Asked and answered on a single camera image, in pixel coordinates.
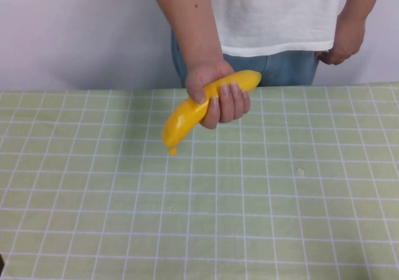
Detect green checkered tablecloth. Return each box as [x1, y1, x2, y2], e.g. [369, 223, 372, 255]
[0, 82, 399, 280]

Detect yellow banana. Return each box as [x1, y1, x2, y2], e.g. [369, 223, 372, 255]
[161, 69, 262, 157]

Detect person's left forearm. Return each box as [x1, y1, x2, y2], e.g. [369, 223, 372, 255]
[335, 0, 374, 28]

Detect person's right hand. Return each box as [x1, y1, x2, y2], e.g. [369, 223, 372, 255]
[185, 59, 252, 130]

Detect blue jeans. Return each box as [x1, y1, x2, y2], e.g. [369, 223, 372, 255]
[170, 30, 321, 87]

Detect person's right forearm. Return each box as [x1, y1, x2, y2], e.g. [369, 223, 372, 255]
[147, 0, 231, 72]

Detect person's left hand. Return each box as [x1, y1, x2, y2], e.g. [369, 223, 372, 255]
[317, 21, 366, 66]

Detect white t-shirt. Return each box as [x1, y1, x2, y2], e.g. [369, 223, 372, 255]
[203, 0, 347, 57]

